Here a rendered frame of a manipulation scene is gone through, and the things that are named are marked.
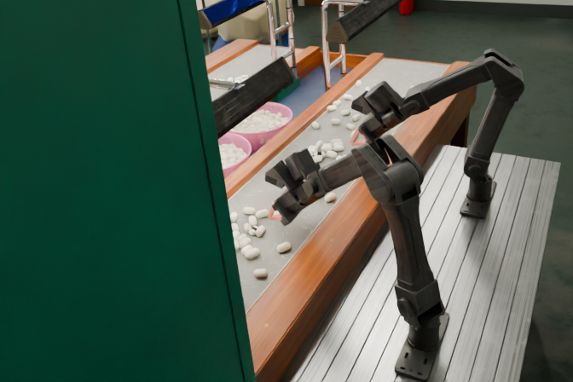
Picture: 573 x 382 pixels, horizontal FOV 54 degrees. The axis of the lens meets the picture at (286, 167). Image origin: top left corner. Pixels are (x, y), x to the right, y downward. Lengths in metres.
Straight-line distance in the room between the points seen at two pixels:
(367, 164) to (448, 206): 0.66
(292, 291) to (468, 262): 0.49
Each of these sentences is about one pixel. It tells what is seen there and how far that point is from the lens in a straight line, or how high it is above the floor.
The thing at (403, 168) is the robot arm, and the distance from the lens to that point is 1.10.
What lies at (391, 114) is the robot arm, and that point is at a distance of 1.62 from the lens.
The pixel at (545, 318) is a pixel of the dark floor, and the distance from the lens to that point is 2.40.
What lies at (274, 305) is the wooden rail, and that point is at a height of 0.76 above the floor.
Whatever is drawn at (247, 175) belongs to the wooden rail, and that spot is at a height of 0.76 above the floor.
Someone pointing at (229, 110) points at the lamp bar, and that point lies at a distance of 1.37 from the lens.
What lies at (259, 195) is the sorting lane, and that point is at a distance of 1.65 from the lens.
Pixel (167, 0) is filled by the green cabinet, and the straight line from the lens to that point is 0.65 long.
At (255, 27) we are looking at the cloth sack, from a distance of 4.47.
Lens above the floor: 1.63
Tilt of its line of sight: 30 degrees down
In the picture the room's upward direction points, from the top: 5 degrees counter-clockwise
